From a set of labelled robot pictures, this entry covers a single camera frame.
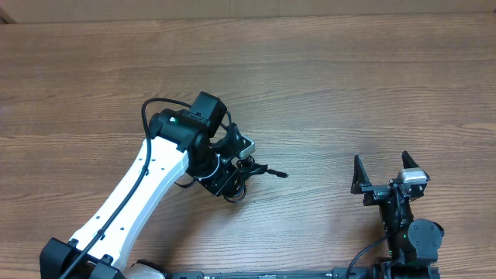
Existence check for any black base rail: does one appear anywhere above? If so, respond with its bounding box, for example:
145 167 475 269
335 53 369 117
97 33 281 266
166 266 441 279

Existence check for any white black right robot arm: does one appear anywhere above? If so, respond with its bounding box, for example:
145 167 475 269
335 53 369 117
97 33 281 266
346 151 445 278

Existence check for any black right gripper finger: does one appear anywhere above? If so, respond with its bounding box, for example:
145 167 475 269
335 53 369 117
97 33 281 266
350 154 372 195
401 150 419 169

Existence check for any black cable bundle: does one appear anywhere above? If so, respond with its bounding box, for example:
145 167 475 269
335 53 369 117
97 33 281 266
222 155 290 205

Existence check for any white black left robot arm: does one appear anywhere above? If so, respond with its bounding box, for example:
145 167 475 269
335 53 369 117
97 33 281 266
40 92 255 279

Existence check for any black left camera cable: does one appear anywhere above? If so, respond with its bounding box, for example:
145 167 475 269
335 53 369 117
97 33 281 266
57 97 229 279

